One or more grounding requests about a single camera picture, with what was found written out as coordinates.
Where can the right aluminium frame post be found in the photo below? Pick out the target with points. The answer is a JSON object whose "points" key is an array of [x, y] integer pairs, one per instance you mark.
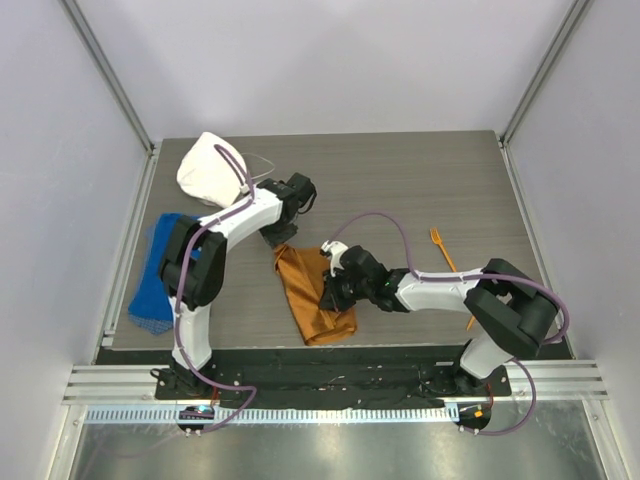
{"points": [[571, 21]]}

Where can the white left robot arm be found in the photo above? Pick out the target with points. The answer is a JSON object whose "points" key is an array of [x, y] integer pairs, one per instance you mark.
{"points": [[192, 268]]}

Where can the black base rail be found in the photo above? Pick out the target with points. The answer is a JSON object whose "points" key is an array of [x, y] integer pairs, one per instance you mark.
{"points": [[379, 377]]}

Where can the white slotted cable duct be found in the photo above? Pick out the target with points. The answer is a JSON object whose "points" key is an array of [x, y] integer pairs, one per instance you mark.
{"points": [[183, 414]]}

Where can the left aluminium frame post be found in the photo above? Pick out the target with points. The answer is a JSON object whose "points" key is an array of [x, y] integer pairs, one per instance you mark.
{"points": [[100, 60]]}

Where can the orange satin napkin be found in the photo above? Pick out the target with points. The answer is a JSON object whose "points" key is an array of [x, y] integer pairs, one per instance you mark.
{"points": [[301, 273]]}

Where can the orange plastic fork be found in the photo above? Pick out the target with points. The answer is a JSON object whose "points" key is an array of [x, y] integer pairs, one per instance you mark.
{"points": [[438, 241]]}

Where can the aluminium frame post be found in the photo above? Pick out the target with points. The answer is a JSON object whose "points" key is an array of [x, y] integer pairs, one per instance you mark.
{"points": [[100, 60], [571, 21]]}

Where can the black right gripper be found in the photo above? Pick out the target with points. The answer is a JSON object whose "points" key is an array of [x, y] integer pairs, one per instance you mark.
{"points": [[334, 292]]}

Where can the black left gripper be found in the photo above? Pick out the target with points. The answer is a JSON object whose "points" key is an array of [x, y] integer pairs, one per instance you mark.
{"points": [[275, 239]]}

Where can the white cloth cap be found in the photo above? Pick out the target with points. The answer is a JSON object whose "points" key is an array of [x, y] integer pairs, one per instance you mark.
{"points": [[206, 176]]}

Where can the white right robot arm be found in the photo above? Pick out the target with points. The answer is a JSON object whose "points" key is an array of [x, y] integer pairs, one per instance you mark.
{"points": [[514, 312]]}

